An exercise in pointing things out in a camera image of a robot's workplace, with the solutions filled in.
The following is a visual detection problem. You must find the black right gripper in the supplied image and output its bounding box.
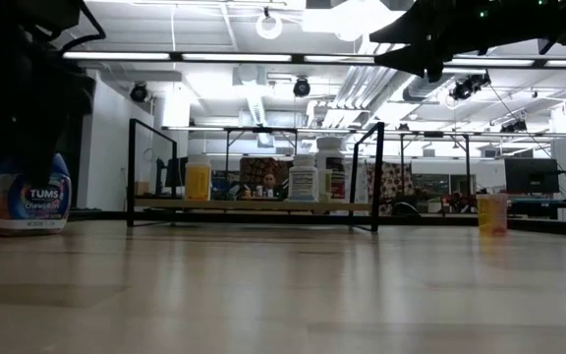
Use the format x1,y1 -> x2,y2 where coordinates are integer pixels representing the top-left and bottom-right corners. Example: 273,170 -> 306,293
369,0 -> 559,83

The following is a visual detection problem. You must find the black ceiling camera cluster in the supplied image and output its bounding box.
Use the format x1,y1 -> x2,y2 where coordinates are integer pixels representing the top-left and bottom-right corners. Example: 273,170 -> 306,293
448,71 -> 492,102

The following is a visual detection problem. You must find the black computer monitor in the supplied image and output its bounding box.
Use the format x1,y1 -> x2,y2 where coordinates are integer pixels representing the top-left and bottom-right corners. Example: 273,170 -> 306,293
503,157 -> 561,196

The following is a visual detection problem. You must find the person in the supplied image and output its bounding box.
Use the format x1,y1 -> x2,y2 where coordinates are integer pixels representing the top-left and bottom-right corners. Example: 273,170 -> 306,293
260,171 -> 280,199

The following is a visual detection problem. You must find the floral patterned cloth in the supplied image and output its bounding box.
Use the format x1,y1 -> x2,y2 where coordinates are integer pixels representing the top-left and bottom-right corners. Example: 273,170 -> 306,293
364,161 -> 416,215

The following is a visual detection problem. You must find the round silver ventilation duct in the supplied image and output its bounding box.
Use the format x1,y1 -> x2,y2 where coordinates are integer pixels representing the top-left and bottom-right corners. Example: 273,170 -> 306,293
402,68 -> 491,103

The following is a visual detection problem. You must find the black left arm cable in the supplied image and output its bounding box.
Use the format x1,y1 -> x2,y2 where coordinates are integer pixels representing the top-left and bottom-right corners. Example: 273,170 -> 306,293
59,0 -> 107,54

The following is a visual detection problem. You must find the black domed object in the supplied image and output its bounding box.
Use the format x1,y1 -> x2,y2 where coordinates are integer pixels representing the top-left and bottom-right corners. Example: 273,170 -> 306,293
391,201 -> 420,216

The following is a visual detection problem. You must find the orange translucent pill vial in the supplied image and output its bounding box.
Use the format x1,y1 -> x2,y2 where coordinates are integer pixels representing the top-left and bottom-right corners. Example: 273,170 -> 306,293
476,193 -> 509,236
184,163 -> 213,202

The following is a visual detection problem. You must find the blue Tums bottle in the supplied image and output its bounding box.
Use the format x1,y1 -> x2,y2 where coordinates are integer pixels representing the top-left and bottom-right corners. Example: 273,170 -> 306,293
0,151 -> 74,237

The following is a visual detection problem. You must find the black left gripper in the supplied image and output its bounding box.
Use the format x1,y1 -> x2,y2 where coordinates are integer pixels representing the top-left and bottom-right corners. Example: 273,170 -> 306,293
0,58 -> 96,187

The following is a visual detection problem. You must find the wooden shelf black metal frame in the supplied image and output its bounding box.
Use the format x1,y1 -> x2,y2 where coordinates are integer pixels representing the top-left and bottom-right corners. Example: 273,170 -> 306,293
126,117 -> 385,233

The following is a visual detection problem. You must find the black background table frame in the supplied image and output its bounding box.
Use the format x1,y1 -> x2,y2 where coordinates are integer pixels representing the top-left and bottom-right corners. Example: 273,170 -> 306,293
222,126 -> 300,173
399,130 -> 472,198

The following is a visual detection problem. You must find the white bottle blue label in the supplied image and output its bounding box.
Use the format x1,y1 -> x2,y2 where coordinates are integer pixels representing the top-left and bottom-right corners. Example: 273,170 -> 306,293
287,154 -> 320,203

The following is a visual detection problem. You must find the white bottle red label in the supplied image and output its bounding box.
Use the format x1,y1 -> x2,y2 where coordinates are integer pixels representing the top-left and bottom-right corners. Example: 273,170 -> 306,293
314,136 -> 349,204

